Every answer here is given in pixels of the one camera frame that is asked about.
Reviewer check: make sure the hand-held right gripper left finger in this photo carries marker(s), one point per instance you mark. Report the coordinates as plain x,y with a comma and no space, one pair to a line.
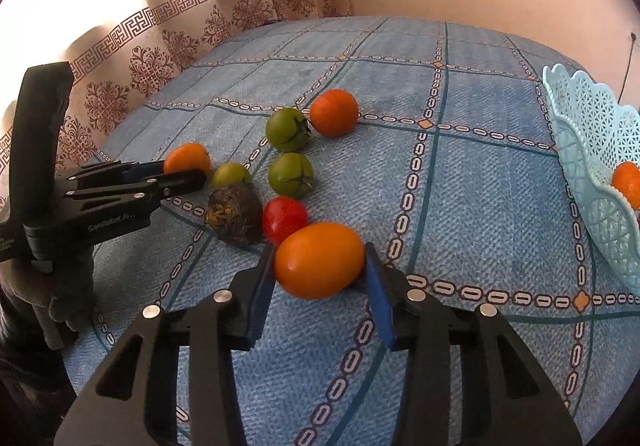
262,296

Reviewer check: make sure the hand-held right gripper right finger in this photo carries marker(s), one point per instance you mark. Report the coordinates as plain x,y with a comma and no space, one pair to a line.
380,301

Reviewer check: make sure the large round orange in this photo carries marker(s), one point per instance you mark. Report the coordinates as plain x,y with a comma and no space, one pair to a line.
334,112

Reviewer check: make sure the small green fruit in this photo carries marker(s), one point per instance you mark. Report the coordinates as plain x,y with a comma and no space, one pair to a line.
231,174

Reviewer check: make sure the green tomato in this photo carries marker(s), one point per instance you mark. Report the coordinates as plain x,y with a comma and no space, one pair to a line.
290,174
287,129

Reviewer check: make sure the small orange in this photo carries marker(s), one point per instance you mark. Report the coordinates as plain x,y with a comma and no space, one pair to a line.
187,158

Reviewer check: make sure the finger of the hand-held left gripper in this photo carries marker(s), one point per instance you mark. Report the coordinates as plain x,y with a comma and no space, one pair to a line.
182,181
142,170

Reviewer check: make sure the dark brown avocado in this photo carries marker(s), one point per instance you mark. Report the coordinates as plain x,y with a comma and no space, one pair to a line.
235,216

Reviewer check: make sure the patterned beige curtain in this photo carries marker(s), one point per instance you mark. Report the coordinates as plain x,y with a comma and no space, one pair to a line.
150,50

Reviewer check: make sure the person's left hand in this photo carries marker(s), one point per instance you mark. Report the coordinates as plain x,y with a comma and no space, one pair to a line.
65,296

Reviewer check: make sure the blue checked blanket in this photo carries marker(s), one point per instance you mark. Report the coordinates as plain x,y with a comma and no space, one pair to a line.
475,201

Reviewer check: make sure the light blue plastic basket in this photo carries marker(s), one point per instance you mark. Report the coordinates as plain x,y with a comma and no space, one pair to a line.
585,135

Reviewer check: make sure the oval orange tomato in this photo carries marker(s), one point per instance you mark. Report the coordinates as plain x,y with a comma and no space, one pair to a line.
319,260

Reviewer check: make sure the red tomato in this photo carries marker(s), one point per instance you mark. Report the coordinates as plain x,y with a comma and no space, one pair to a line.
282,218

